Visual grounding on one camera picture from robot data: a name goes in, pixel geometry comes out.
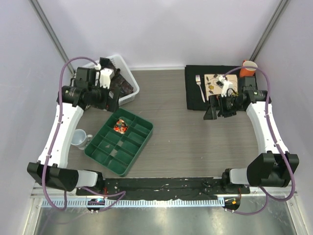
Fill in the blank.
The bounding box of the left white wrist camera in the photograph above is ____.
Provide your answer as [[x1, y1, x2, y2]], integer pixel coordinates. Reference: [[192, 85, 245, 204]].
[[94, 64, 115, 89]]

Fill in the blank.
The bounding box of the green compartment tray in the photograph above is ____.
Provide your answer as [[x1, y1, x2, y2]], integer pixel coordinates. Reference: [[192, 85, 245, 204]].
[[84, 108, 154, 177]]

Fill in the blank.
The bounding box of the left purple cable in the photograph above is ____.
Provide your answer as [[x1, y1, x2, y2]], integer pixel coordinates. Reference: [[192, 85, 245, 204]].
[[42, 56, 127, 213]]

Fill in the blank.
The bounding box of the floral square plate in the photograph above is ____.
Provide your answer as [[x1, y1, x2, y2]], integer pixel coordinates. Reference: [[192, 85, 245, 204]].
[[204, 74, 238, 100]]

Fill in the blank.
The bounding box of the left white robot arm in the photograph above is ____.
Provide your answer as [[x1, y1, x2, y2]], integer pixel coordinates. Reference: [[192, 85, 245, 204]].
[[27, 64, 119, 195]]

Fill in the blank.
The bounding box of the black placemat cloth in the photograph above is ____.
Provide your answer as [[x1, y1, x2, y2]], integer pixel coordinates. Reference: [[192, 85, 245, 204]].
[[184, 65, 237, 111]]

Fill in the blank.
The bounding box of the aluminium frame rail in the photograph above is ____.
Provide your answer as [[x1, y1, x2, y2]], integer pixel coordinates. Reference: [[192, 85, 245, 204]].
[[30, 182, 82, 198]]

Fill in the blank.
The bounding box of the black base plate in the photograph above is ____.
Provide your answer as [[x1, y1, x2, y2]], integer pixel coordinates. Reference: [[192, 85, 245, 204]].
[[75, 176, 251, 202]]

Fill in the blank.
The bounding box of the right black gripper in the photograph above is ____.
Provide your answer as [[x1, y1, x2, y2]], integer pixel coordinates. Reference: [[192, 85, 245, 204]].
[[203, 93, 244, 120]]

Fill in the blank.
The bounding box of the slotted cable duct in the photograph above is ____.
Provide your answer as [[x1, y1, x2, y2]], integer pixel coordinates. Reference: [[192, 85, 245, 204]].
[[41, 198, 225, 209]]

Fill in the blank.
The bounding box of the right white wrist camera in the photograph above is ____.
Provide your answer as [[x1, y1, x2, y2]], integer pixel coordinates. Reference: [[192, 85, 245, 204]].
[[217, 75, 233, 97]]

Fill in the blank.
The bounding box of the silver fork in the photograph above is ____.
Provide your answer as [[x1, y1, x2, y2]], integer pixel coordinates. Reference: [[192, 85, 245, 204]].
[[195, 75, 206, 103]]

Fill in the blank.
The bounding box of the purple cable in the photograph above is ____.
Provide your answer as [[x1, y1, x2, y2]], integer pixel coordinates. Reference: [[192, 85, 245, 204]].
[[219, 66, 297, 215], [42, 56, 127, 213]]

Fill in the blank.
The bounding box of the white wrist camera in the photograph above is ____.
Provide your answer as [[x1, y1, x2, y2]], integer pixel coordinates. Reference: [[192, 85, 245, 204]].
[[217, 75, 233, 97], [94, 64, 115, 89]]

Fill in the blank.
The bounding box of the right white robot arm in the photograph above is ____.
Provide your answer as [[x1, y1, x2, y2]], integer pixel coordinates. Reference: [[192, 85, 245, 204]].
[[203, 74, 299, 193]]

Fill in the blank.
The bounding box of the orange mug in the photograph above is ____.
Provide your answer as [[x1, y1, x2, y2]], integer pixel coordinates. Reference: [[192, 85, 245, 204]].
[[239, 60, 258, 78]]

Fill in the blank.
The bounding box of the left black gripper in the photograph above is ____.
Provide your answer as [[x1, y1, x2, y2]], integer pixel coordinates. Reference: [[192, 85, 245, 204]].
[[89, 82, 120, 113]]

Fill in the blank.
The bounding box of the red floral patterned tie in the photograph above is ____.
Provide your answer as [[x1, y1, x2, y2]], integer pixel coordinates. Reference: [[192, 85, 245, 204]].
[[113, 118, 129, 134]]

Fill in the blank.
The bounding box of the dark patterned tie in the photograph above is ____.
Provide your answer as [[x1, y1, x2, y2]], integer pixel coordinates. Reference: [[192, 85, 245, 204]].
[[99, 57, 134, 97]]

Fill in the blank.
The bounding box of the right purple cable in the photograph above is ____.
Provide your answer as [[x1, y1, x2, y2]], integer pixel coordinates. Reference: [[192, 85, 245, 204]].
[[219, 66, 297, 215]]

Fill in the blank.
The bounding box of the clear plastic cup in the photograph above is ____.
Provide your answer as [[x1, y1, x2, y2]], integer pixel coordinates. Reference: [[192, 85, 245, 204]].
[[71, 129, 93, 150]]

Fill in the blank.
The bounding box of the white plastic basket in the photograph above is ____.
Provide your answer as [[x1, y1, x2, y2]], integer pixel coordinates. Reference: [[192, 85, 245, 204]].
[[74, 55, 139, 108]]

